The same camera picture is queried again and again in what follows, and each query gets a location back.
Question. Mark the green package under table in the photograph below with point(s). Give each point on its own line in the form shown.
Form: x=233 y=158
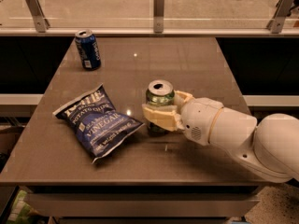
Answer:
x=21 y=212

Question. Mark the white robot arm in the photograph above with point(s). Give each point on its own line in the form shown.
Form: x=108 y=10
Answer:
x=268 y=148

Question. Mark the middle metal railing bracket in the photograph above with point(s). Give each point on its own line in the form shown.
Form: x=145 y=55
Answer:
x=158 y=16

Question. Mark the green soda can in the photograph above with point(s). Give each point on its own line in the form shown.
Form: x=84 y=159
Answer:
x=160 y=93

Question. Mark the left metal railing bracket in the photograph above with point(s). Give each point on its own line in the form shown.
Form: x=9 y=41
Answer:
x=40 y=21

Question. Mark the blue soda can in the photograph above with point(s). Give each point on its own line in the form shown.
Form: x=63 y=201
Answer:
x=88 y=49

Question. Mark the metal railing bracket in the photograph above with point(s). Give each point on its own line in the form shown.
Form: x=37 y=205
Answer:
x=40 y=21
x=158 y=16
x=276 y=24

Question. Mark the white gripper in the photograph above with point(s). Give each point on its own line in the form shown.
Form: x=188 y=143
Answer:
x=199 y=119

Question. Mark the blue potato chip bag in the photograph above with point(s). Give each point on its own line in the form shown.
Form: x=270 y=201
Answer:
x=98 y=126

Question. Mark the right metal railing bracket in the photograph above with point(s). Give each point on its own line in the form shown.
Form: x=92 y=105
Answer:
x=276 y=24

